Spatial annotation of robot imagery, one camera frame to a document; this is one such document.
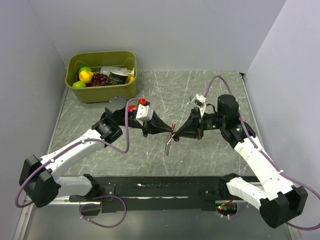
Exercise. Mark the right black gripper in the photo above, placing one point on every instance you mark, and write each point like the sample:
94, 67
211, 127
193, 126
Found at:
194, 127

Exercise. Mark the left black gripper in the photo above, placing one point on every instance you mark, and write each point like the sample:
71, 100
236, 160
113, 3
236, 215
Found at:
156, 126

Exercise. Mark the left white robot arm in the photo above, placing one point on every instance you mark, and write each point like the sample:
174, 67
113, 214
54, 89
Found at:
42, 178

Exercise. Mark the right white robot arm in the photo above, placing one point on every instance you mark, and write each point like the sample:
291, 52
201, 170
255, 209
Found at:
278, 199

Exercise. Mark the yellow toy banana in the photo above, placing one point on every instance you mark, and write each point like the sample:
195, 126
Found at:
130, 79

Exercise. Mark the black tin can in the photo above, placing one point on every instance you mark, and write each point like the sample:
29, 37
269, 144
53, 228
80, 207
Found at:
118, 78

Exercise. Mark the purple toy grapes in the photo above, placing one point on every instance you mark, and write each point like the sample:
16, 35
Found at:
99, 80

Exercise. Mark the clear plastic bottle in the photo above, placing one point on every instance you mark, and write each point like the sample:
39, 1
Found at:
107, 69

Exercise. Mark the yellow toy pear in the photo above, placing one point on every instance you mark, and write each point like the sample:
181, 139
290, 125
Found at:
86, 76

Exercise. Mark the green toy lime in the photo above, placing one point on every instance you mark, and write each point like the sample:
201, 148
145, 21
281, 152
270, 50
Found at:
79, 84

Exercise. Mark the olive green plastic bin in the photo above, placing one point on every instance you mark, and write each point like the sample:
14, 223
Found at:
96, 60

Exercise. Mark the green toy apple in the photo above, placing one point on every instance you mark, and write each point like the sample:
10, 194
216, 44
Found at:
85, 68

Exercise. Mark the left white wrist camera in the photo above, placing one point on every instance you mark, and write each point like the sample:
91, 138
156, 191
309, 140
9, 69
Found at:
144, 111

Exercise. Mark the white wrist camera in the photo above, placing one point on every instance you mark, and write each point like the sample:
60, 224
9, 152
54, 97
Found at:
200, 101
144, 111

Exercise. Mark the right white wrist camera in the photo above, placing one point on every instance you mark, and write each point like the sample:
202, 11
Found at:
200, 101

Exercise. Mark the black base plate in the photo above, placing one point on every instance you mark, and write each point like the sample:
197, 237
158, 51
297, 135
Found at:
150, 193

